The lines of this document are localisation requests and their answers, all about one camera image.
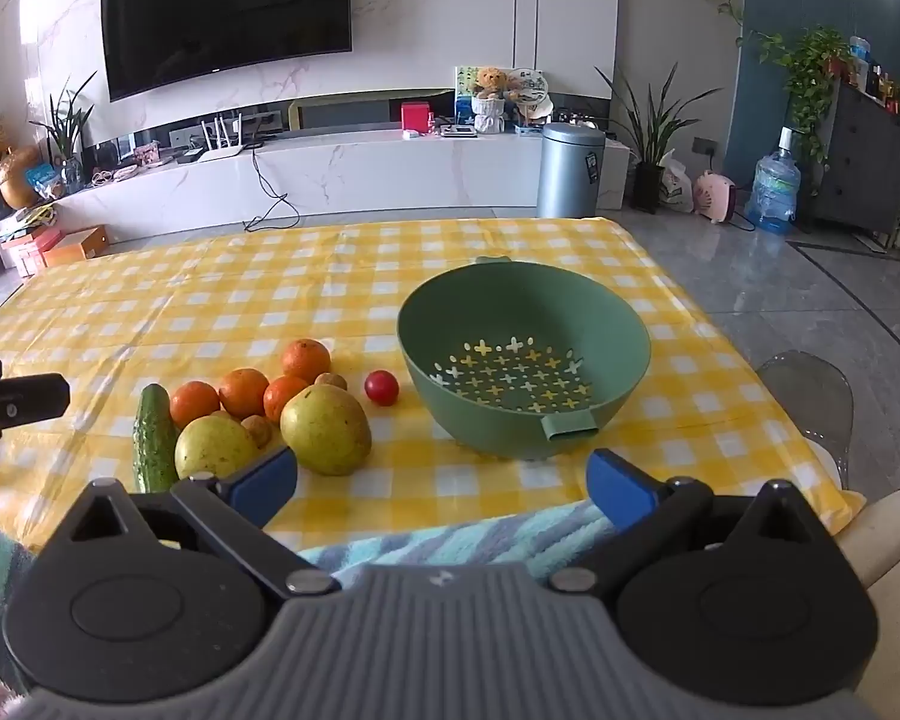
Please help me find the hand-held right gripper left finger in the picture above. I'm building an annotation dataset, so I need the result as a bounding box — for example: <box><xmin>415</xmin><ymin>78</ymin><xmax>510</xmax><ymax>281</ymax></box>
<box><xmin>41</xmin><ymin>446</ymin><xmax>342</xmax><ymax>602</ymax></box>

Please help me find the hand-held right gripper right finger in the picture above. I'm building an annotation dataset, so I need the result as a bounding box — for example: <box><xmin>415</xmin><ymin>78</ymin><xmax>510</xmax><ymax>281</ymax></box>
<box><xmin>547</xmin><ymin>448</ymin><xmax>863</xmax><ymax>594</ymax></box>

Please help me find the small orange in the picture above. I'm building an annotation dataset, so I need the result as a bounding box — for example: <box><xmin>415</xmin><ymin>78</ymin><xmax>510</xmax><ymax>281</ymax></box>
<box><xmin>218</xmin><ymin>368</ymin><xmax>271</xmax><ymax>421</ymax></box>
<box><xmin>169</xmin><ymin>381</ymin><xmax>221</xmax><ymax>430</ymax></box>
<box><xmin>263</xmin><ymin>376</ymin><xmax>312</xmax><ymax>422</ymax></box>

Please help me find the green cucumber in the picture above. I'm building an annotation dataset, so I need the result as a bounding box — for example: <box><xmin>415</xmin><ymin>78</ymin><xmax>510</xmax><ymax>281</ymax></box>
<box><xmin>133</xmin><ymin>384</ymin><xmax>181</xmax><ymax>494</ymax></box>

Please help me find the large orange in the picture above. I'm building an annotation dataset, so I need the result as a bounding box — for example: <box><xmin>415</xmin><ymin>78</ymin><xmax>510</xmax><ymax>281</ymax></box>
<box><xmin>281</xmin><ymin>339</ymin><xmax>332</xmax><ymax>383</ymax></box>

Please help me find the red tomato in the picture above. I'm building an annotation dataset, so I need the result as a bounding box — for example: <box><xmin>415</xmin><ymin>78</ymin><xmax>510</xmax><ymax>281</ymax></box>
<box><xmin>364</xmin><ymin>370</ymin><xmax>400</xmax><ymax>407</ymax></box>

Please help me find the green colander bowl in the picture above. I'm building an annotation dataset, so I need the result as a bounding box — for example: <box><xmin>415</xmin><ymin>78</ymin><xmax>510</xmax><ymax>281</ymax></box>
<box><xmin>396</xmin><ymin>256</ymin><xmax>653</xmax><ymax>460</ymax></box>

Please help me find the pink cardboard box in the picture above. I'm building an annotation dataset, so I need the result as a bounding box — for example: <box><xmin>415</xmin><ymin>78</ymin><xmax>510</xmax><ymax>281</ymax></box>
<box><xmin>4</xmin><ymin>229</ymin><xmax>65</xmax><ymax>278</ymax></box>

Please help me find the orange cardboard box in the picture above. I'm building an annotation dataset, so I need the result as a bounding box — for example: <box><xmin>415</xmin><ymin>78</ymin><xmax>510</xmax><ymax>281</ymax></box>
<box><xmin>41</xmin><ymin>225</ymin><xmax>110</xmax><ymax>269</ymax></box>

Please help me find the yellow checked tablecloth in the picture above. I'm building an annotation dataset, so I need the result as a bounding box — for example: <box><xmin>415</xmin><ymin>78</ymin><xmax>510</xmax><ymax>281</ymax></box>
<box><xmin>0</xmin><ymin>216</ymin><xmax>867</xmax><ymax>552</ymax></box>

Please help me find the golden gourd vase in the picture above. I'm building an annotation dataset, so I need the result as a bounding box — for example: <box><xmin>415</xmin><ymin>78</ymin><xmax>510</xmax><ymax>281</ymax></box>
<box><xmin>0</xmin><ymin>146</ymin><xmax>46</xmax><ymax>209</ymax></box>

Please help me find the transparent grey chair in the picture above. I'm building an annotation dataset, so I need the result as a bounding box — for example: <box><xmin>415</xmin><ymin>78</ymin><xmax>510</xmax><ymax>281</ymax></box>
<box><xmin>754</xmin><ymin>351</ymin><xmax>856</xmax><ymax>492</ymax></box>

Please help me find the slim green plant in vase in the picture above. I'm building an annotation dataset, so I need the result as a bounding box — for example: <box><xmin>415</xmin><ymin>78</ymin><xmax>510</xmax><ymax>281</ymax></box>
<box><xmin>30</xmin><ymin>71</ymin><xmax>98</xmax><ymax>192</ymax></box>

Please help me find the cream chair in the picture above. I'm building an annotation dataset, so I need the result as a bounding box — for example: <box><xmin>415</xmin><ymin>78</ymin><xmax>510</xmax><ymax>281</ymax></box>
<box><xmin>832</xmin><ymin>487</ymin><xmax>900</xmax><ymax>720</ymax></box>

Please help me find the white router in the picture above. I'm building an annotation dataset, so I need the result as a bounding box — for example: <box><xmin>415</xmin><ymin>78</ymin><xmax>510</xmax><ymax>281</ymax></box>
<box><xmin>199</xmin><ymin>111</ymin><xmax>245</xmax><ymax>162</ymax></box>

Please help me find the long-leaf plant in black pot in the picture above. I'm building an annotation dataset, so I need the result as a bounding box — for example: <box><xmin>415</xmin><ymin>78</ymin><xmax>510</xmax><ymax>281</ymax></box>
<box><xmin>596</xmin><ymin>64</ymin><xmax>721</xmax><ymax>215</ymax></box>

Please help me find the pink fan heater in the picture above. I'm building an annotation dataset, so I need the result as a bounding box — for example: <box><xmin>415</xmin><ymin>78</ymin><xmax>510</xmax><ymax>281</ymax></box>
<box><xmin>694</xmin><ymin>170</ymin><xmax>737</xmax><ymax>224</ymax></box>

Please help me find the white plastic bag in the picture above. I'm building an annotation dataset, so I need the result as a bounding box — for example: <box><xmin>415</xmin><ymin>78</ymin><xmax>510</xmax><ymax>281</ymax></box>
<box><xmin>656</xmin><ymin>150</ymin><xmax>695</xmax><ymax>212</ymax></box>

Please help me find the grey-blue trash can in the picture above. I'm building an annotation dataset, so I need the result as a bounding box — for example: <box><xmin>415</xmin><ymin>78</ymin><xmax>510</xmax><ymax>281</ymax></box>
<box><xmin>536</xmin><ymin>122</ymin><xmax>607</xmax><ymax>220</ymax></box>

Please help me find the white marble television console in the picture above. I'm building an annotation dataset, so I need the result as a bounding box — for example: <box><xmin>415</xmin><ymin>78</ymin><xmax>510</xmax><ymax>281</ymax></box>
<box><xmin>0</xmin><ymin>124</ymin><xmax>631</xmax><ymax>241</ymax></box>

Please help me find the blue water bottle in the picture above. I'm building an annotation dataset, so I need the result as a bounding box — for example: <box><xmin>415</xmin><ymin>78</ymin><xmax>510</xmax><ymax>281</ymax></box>
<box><xmin>745</xmin><ymin>127</ymin><xmax>802</xmax><ymax>235</ymax></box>

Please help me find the dark grey cabinet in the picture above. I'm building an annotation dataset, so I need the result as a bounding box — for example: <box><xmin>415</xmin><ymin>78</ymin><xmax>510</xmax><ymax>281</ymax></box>
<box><xmin>810</xmin><ymin>79</ymin><xmax>900</xmax><ymax>252</ymax></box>

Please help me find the round decorative fan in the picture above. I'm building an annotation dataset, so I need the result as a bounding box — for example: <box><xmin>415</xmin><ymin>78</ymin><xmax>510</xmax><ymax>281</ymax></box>
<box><xmin>506</xmin><ymin>69</ymin><xmax>548</xmax><ymax>110</ymax></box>

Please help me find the black flat television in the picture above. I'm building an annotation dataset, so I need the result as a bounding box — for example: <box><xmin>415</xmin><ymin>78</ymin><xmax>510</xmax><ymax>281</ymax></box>
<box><xmin>100</xmin><ymin>0</ymin><xmax>355</xmax><ymax>102</ymax></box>

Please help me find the landscape picture panel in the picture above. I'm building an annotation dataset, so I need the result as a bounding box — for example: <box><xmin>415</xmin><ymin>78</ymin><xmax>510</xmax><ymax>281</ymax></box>
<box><xmin>454</xmin><ymin>64</ymin><xmax>496</xmax><ymax>125</ymax></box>

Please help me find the green pothos plant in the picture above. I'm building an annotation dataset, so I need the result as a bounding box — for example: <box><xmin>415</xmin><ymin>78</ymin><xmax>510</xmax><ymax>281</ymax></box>
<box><xmin>757</xmin><ymin>26</ymin><xmax>852</xmax><ymax>166</ymax></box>

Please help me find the group of small bottles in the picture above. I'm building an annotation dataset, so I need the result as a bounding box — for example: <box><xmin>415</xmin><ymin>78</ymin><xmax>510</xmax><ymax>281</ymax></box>
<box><xmin>847</xmin><ymin>36</ymin><xmax>900</xmax><ymax>121</ymax></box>

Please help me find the black cable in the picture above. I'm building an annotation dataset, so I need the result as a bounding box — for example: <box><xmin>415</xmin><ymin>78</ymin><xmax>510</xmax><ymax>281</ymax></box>
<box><xmin>241</xmin><ymin>142</ymin><xmax>290</xmax><ymax>233</ymax></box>

